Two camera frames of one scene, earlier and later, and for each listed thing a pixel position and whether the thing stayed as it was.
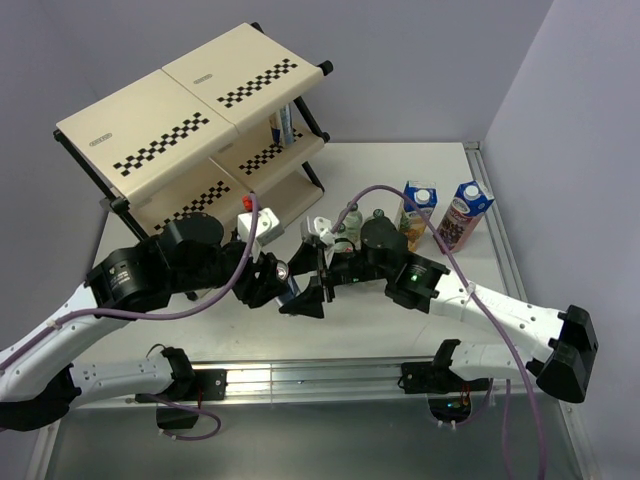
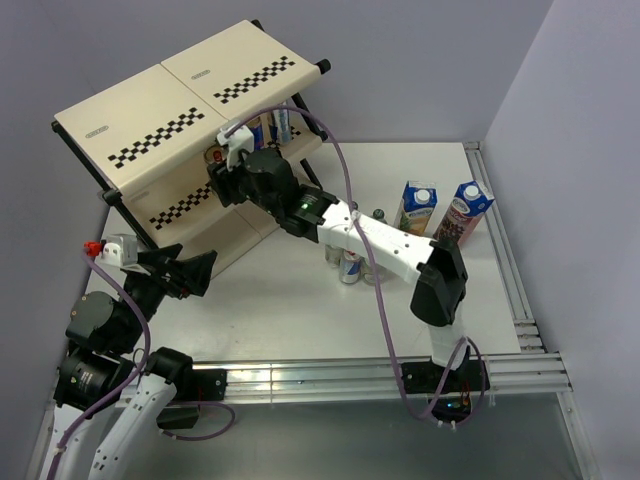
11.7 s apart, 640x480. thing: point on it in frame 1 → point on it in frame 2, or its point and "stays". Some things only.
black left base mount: x=210 y=384 stays
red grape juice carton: x=470 y=203 stays
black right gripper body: x=349 y=268 → x=238 y=182
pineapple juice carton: x=410 y=220 stays
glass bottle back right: x=379 y=220 stays
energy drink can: x=283 y=273 → x=256 y=126
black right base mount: x=449 y=394 stays
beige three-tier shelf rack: x=225 y=121 stays
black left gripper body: x=248 y=286 → x=152 y=288
